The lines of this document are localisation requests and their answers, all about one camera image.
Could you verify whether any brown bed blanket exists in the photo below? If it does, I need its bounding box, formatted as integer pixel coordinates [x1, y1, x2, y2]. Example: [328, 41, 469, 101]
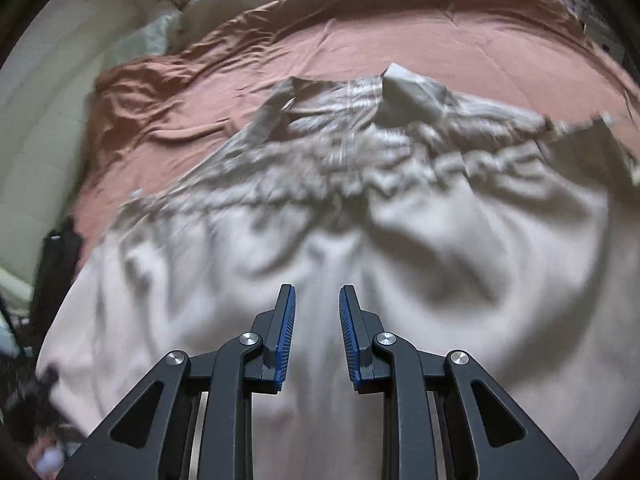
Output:
[76, 0, 639, 278]

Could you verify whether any beige jacket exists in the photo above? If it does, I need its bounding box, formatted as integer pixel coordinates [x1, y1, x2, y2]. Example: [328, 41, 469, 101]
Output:
[38, 65, 639, 479]

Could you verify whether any light green pillow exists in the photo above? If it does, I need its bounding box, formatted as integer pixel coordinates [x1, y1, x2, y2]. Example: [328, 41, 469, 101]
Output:
[102, 11, 182, 72]

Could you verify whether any black bag beside bed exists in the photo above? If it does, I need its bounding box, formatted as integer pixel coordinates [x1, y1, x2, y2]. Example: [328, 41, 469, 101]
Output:
[29, 216, 84, 346]

